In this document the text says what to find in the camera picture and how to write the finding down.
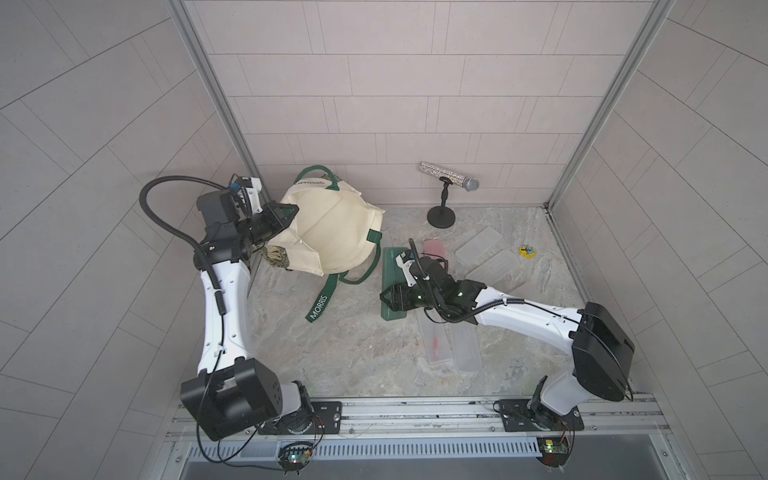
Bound clear case with pink item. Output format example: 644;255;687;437
416;310;453;365

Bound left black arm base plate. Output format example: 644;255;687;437
257;401;343;435

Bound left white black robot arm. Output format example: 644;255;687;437
181;184;314;441

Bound black microphone stand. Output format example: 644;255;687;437
427;177;456;229

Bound cream canvas tote bag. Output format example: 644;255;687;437
263;165;384;323

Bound small yellow toy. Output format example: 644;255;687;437
519;245;536;258

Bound pink translucent pencil case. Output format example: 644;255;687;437
422;239;447;260

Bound ribbed clear pencil case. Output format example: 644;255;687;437
448;322;482;373
466;250;520;287

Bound silver glitter microphone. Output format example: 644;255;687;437
418;161;480;192

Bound right green circuit board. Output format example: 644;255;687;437
537;437;571;468

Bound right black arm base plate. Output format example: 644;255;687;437
492;399;584;433

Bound black cable hose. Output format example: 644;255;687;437
139;175;229;313

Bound green circuit board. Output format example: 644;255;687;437
537;437;571;468
277;441;314;474

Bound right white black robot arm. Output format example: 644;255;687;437
380;250;635;431

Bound left green circuit board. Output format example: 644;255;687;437
277;441;314;474

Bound clear translucent pencil case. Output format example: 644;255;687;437
455;227;502;265

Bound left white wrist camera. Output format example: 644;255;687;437
232;176;262;218

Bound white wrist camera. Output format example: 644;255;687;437
395;250;416;288
232;176;262;218

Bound aluminium mounting rail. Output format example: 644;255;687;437
164;392;670;444

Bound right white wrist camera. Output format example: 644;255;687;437
395;250;416;288

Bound green pencil case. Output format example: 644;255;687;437
380;247;409;321

